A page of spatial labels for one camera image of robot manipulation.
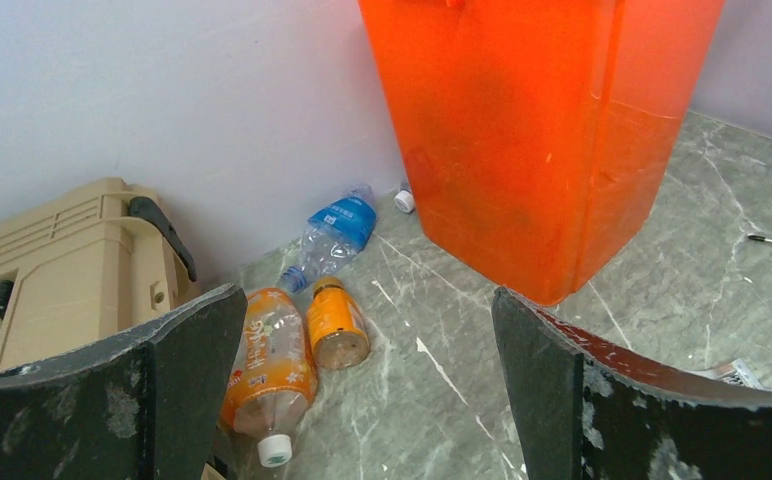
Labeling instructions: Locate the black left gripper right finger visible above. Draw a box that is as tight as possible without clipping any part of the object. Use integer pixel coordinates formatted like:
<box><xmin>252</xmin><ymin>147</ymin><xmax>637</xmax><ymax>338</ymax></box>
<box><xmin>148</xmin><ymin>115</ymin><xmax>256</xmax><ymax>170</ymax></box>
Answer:
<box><xmin>491</xmin><ymin>287</ymin><xmax>772</xmax><ymax>479</ymax></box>

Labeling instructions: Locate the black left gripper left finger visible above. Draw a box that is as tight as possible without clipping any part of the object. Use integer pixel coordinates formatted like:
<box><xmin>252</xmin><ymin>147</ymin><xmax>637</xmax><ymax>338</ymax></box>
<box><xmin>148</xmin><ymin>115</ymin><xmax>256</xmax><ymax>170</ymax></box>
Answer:
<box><xmin>0</xmin><ymin>284</ymin><xmax>248</xmax><ymax>479</ymax></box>

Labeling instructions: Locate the tan plastic toolbox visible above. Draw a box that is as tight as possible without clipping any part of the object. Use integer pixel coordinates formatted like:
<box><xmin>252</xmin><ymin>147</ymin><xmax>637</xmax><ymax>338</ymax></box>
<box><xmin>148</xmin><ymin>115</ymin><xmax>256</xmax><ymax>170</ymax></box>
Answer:
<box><xmin>0</xmin><ymin>177</ymin><xmax>200</xmax><ymax>373</ymax></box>

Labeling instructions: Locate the clear bottle blue label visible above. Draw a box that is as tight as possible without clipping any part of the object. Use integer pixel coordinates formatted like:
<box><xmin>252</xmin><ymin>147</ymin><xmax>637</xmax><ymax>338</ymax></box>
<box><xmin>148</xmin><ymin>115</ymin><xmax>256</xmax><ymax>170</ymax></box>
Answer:
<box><xmin>280</xmin><ymin>184</ymin><xmax>378</xmax><ymax>294</ymax></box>

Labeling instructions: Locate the orange plastic bin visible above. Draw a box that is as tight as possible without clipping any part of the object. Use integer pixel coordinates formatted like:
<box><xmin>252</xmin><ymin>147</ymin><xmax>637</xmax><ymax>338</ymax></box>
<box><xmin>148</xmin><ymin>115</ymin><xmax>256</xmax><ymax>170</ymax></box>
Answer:
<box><xmin>359</xmin><ymin>0</ymin><xmax>723</xmax><ymax>306</ymax></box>

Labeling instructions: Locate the small orange juice bottle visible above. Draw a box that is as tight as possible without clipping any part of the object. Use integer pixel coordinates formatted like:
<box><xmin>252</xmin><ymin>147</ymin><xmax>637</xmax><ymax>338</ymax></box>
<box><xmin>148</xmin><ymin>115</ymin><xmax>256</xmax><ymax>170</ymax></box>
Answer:
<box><xmin>306</xmin><ymin>276</ymin><xmax>370</xmax><ymax>370</ymax></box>

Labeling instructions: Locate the large orange label bottle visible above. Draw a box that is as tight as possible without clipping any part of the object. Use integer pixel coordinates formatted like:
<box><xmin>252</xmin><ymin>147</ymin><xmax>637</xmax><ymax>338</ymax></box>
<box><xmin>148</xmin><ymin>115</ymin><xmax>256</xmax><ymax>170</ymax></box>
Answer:
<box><xmin>220</xmin><ymin>287</ymin><xmax>318</xmax><ymax>468</ymax></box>

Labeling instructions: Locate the white loose bottle cap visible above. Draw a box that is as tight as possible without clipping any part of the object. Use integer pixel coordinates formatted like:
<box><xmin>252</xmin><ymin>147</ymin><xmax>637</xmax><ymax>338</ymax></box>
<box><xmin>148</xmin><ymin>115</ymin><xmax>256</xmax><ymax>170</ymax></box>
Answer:
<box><xmin>394</xmin><ymin>189</ymin><xmax>416</xmax><ymax>214</ymax></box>

